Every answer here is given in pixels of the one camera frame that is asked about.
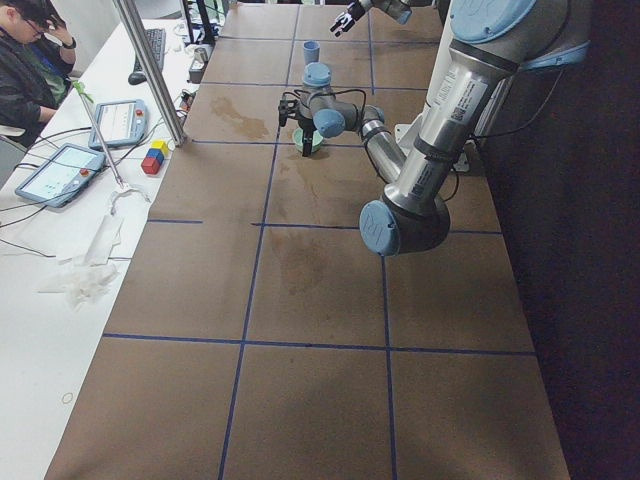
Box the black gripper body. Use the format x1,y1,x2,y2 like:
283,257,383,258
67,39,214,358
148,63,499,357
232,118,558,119
346,2,364,21
296,112,314,135

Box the green plastic bowl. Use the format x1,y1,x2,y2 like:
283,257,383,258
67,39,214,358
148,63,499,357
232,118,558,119
292,131,324,154

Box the blue plastic cup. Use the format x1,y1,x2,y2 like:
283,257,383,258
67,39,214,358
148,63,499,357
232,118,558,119
303,40,320,65

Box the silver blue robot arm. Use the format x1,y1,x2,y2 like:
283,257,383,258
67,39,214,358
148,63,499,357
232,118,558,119
329,0,436,37
278,1,593,256

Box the metal cup on desk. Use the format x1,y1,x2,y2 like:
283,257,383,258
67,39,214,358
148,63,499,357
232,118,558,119
194,45,211,64

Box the red blue yellow blocks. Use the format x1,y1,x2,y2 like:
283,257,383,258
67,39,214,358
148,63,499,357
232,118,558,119
141,140,170,175

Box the black keyboard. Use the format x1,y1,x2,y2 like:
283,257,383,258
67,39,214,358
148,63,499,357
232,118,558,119
145,28,166,71

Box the black computer mouse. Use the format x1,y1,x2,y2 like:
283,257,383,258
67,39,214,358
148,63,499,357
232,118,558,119
128,71,146,86

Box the far teach pendant tablet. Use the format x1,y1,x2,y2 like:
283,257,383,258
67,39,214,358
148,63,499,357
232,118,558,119
94,99,147,148

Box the teach pendant tablet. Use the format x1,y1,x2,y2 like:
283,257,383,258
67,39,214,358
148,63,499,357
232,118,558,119
15,143,105,208
94,99,147,148

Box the thin metal rod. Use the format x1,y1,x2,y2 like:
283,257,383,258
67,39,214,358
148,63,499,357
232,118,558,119
71,80,125,190

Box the white paper strip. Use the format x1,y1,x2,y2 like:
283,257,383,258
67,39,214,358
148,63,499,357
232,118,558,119
58,215,124,266

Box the near teach pendant tablet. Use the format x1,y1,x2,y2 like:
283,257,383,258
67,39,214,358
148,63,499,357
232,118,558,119
15,143,105,208

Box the crumpled white tissue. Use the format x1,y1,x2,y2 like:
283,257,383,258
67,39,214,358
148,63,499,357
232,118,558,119
36,263,119,310

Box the person in dark jacket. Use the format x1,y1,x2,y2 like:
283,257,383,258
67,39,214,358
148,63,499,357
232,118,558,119
1,0,76,147

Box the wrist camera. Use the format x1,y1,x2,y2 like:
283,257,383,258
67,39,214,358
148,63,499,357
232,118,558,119
277,92,299,127

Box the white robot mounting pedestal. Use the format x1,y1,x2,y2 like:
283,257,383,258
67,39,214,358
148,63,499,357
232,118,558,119
394,63,487,162

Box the aluminium frame post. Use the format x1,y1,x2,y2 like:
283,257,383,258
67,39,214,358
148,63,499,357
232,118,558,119
113,0,186,147

